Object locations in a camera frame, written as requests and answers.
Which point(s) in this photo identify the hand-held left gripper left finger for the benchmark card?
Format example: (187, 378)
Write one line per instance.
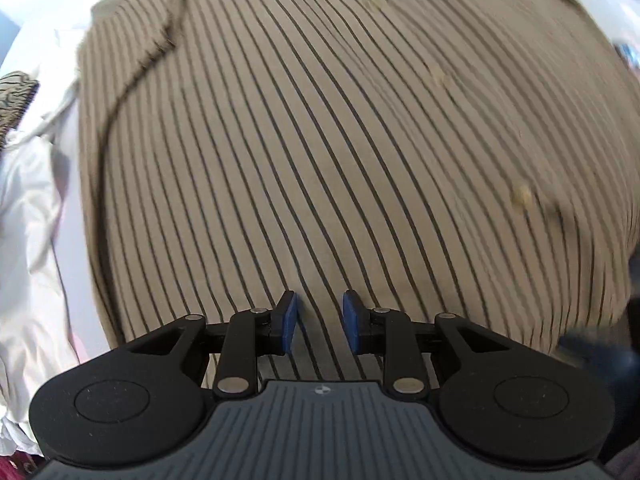
(289, 322)

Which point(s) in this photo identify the brown striped shirt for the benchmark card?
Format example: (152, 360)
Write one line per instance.
(325, 135)

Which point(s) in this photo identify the brown patterned cloth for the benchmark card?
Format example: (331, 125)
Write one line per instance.
(15, 105)

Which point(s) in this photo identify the dark blue chair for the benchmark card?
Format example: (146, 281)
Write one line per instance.
(605, 375)

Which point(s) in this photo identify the white garment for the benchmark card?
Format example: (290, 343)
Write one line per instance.
(30, 240)

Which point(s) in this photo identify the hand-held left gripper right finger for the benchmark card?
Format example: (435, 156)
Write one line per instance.
(351, 322)

